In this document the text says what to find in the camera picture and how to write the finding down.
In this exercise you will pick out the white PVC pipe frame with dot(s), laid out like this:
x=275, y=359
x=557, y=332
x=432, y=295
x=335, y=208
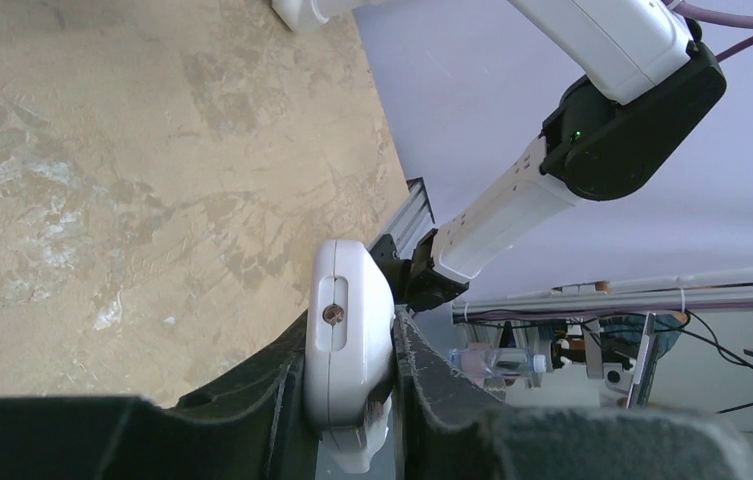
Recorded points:
x=305, y=16

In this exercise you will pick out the white universal AC remote control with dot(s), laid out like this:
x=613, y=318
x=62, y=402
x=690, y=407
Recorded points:
x=348, y=370

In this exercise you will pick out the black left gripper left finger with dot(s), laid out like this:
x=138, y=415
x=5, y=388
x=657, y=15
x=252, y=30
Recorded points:
x=246, y=424

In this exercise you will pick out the clear plastic water bottle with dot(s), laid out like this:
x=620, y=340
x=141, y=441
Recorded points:
x=498, y=363

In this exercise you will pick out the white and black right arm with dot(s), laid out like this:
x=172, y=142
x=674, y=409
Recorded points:
x=648, y=80

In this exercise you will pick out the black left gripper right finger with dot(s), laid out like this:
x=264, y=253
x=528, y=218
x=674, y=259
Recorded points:
x=446, y=427

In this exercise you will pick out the aluminium table frame rail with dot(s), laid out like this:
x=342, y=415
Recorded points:
x=411, y=221

